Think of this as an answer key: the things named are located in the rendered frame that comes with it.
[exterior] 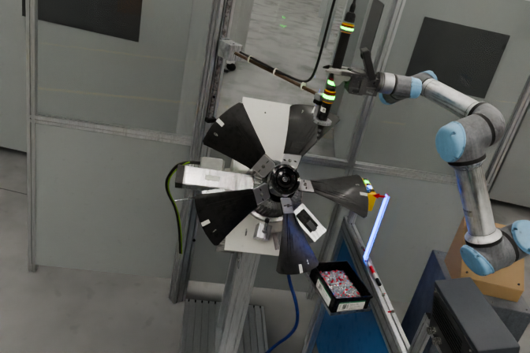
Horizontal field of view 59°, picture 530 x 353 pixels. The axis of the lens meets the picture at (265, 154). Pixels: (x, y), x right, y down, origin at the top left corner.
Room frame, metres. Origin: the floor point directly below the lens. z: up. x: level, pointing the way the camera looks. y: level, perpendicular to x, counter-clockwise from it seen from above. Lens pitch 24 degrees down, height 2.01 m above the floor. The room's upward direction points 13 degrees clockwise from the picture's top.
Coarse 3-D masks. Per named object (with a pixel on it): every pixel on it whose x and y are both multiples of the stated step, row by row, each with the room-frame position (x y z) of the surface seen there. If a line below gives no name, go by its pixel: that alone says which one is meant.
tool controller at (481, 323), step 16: (448, 288) 1.11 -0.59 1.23; (464, 288) 1.11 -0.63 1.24; (432, 304) 1.14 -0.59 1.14; (448, 304) 1.06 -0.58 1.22; (464, 304) 1.05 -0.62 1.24; (480, 304) 1.05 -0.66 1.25; (432, 320) 1.13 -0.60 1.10; (448, 320) 1.03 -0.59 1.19; (464, 320) 0.99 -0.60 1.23; (480, 320) 0.99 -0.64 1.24; (496, 320) 1.00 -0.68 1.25; (448, 336) 1.02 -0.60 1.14; (464, 336) 0.95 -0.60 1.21; (480, 336) 0.94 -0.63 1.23; (496, 336) 0.94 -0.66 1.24; (512, 336) 0.94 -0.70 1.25; (448, 352) 1.02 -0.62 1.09; (464, 352) 0.94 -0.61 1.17; (480, 352) 0.90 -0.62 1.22; (496, 352) 0.90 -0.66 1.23; (512, 352) 0.91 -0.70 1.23
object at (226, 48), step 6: (222, 42) 2.09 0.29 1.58; (228, 42) 2.10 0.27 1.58; (234, 42) 2.13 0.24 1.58; (222, 48) 2.08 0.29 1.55; (228, 48) 2.05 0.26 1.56; (234, 48) 2.06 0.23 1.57; (240, 48) 2.08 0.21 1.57; (222, 54) 2.08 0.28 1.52; (228, 54) 2.05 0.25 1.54; (234, 54) 2.07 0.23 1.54; (228, 60) 2.04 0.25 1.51; (234, 60) 2.07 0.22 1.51; (240, 60) 2.09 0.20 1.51
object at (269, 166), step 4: (264, 156) 1.66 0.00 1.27; (260, 160) 1.67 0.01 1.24; (264, 160) 1.66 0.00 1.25; (268, 160) 1.66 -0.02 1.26; (256, 164) 1.67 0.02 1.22; (260, 164) 1.67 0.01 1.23; (264, 164) 1.66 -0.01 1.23; (268, 164) 1.66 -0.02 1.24; (272, 164) 1.65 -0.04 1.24; (252, 168) 1.68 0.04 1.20; (256, 168) 1.67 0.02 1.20; (260, 168) 1.67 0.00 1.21; (264, 168) 1.66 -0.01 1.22; (268, 168) 1.66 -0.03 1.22; (272, 168) 1.65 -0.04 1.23; (256, 172) 1.67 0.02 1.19; (260, 172) 1.67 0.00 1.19; (264, 172) 1.66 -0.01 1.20; (268, 172) 1.66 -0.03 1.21; (264, 176) 1.66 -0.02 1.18
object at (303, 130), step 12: (300, 108) 1.88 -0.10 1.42; (312, 108) 1.86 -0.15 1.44; (300, 120) 1.84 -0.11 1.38; (312, 120) 1.82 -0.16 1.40; (336, 120) 1.80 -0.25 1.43; (288, 132) 1.82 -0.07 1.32; (300, 132) 1.78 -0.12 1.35; (312, 132) 1.77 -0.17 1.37; (324, 132) 1.76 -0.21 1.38; (288, 144) 1.77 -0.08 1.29; (300, 144) 1.74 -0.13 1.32; (312, 144) 1.72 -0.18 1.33
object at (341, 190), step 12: (312, 180) 1.69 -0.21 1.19; (324, 180) 1.72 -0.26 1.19; (336, 180) 1.73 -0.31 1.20; (348, 180) 1.75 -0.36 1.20; (360, 180) 1.76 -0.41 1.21; (324, 192) 1.63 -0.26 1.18; (336, 192) 1.65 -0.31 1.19; (348, 192) 1.67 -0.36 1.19; (348, 204) 1.61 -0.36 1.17; (360, 204) 1.63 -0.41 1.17
